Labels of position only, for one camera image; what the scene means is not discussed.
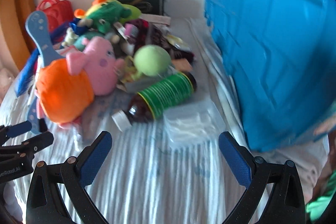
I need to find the pink pig orange dress plush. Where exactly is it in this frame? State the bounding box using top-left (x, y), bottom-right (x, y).
top-left (35, 36), bottom-right (125, 126)

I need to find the clear floss pick box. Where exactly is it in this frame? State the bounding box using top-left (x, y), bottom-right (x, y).
top-left (163, 100), bottom-right (226, 149)

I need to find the blue bristle brush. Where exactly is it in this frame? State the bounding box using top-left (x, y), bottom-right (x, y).
top-left (14, 21), bottom-right (72, 97)

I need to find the striped white tablecloth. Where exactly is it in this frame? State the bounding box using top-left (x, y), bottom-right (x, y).
top-left (0, 16), bottom-right (326, 224)

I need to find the brown bottle green label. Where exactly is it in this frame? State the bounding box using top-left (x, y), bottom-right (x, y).
top-left (112, 72), bottom-right (197, 132)

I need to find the blue paddle toy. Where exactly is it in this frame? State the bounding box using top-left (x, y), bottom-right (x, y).
top-left (26, 11), bottom-right (63, 135)

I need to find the red plastic basket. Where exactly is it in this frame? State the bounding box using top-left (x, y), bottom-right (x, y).
top-left (36, 0), bottom-right (74, 32)

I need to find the green plush ball toy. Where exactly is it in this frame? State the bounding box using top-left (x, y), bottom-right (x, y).
top-left (133, 45), bottom-right (171, 77)

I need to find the green dinosaur plush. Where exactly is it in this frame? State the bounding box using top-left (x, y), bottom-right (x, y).
top-left (73, 0), bottom-right (141, 34)

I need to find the dark red patterned cloth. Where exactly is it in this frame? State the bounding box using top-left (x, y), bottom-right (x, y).
top-left (126, 19), bottom-right (195, 64)

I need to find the blue plastic storage bin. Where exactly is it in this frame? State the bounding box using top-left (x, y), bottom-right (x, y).
top-left (205, 0), bottom-right (335, 152)

